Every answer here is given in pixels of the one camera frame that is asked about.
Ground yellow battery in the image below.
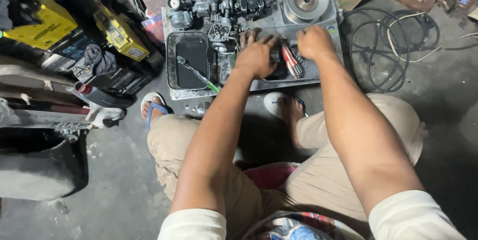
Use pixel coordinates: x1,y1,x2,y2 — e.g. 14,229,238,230
2,0,78,51

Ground red striped screwdriver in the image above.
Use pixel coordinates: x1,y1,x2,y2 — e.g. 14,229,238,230
281,45,304,79

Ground coil of black cables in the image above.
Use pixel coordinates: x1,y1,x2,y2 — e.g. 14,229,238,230
341,7,441,94

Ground white blue flip-flop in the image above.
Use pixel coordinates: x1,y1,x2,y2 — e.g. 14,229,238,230
140,91,173,131
263,91,310,120

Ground grey rag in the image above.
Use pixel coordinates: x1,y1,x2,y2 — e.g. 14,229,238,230
83,44,118,77

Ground white printed shirt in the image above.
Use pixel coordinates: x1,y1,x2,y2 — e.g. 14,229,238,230
157,189,468,240

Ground white cable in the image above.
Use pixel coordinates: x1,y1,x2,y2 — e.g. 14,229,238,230
386,11,478,63

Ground grey shallow metal pan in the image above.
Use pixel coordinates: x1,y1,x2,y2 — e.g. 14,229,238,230
239,23,322,82

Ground white dirty rag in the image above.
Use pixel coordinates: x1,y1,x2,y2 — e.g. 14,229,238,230
85,102,126,129

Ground person's left hand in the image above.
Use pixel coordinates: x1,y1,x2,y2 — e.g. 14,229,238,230
235,30,279,80

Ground white blue right flip-flop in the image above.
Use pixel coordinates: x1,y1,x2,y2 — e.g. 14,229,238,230
263,91,310,120

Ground black battery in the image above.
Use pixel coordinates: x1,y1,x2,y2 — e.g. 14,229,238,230
48,33,98,62

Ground grey metal work board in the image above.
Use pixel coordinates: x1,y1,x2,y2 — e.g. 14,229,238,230
161,0,344,101

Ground grey round pump part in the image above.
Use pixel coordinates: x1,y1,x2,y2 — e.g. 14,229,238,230
166,0,195,30

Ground person's right hand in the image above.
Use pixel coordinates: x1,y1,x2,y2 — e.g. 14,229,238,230
296,25,338,63

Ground dark greasy engine part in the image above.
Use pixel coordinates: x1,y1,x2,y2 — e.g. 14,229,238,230
266,38,289,81

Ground white blue left flip-flop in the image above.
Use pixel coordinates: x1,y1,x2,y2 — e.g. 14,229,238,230
140,91,173,131

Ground yellow battery box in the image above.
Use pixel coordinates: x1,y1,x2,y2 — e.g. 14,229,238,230
93,4,151,62

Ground red plastic bag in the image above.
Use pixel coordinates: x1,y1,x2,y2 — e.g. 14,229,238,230
141,9,166,45

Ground motorcycle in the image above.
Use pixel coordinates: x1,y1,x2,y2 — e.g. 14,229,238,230
0,55,95,201

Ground beige shorts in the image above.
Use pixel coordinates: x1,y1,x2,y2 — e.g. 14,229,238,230
146,93,428,238

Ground green handled screwdriver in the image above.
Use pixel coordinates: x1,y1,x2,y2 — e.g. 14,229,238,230
176,56,221,94

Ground black ribbed engine part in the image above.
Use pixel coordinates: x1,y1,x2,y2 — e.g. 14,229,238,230
234,0,272,20

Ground pink stool seat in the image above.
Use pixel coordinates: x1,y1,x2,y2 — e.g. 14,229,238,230
242,162,301,191

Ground silver round pulley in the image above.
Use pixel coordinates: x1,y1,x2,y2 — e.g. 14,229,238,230
282,0,331,24

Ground black jug with red cap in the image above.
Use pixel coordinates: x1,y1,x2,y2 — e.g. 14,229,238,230
66,82,136,109

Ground grey carburetor assembly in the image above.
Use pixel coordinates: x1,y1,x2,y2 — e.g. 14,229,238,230
192,0,244,53

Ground black rectangular metal pan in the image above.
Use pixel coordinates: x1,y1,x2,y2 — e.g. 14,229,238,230
166,31,212,91

